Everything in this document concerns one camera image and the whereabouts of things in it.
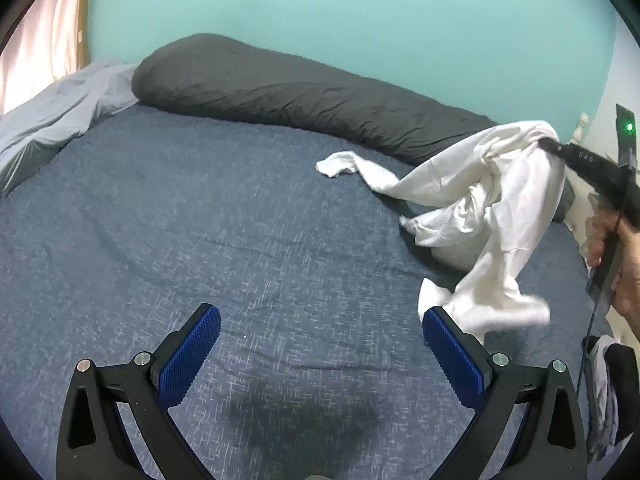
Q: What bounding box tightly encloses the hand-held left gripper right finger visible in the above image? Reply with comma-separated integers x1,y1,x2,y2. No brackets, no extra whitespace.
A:
422,306,588,480

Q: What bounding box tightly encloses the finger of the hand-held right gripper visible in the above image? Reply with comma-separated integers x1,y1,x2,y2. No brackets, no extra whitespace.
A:
539,136,576,171

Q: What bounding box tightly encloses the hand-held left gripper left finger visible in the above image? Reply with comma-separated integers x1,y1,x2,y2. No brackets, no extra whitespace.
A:
56,303,222,480

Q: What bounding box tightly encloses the white long-sleeve shirt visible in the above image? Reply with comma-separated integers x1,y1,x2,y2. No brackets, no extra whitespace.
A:
316,120,566,346

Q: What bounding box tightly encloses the person's right hand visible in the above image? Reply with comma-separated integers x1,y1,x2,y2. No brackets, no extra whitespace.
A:
585,209,640,331

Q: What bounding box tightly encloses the blue speckled bed cover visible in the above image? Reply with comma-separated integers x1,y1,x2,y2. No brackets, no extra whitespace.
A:
0,105,616,480

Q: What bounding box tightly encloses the dark grey long pillow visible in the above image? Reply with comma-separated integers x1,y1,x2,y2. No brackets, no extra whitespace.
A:
131,33,576,221

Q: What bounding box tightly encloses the light grey bed sheet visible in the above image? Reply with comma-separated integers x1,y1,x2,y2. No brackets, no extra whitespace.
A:
0,61,141,198

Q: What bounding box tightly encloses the pink curtain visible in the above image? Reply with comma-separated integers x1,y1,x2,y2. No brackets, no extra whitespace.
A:
0,0,91,116

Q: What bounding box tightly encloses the black cable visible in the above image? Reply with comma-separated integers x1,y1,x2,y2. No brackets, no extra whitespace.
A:
575,305,598,398

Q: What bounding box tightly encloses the wooden window frame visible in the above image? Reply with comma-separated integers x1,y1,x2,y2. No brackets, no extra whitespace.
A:
77,0,98,73

